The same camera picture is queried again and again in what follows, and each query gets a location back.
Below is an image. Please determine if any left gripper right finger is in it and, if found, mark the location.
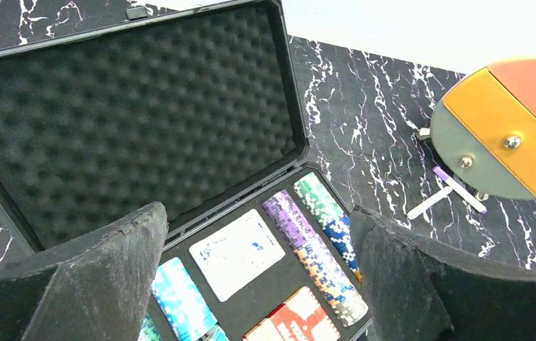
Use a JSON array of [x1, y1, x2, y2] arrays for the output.
[[351, 206, 536, 340]]

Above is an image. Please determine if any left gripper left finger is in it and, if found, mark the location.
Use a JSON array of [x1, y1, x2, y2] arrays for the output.
[[0, 202, 168, 340]]

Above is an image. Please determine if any red playing card deck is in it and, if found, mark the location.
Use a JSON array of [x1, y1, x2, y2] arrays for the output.
[[243, 286, 341, 341]]

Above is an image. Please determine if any blue playing card deck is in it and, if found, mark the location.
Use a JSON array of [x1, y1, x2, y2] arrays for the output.
[[189, 209, 285, 302]]

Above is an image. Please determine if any purple poker chip stack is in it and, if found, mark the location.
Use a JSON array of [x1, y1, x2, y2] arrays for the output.
[[261, 190, 317, 249]]

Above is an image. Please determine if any black poker set case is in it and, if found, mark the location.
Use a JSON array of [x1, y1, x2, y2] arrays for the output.
[[0, 0, 377, 341]]

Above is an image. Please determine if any teal green chip row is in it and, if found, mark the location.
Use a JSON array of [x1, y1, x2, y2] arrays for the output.
[[138, 314, 163, 341]]

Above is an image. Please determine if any light blue chip row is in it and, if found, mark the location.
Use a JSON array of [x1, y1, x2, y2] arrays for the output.
[[151, 257, 229, 341]]

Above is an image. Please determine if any white purple marker pen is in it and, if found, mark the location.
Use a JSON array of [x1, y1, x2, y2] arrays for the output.
[[432, 166, 487, 214]]

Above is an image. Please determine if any green blue chip row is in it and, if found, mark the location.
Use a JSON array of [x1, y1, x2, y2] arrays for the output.
[[293, 173, 363, 283]]

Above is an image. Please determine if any round pastel drawer box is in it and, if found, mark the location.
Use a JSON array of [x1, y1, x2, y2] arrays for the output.
[[417, 58, 536, 201]]

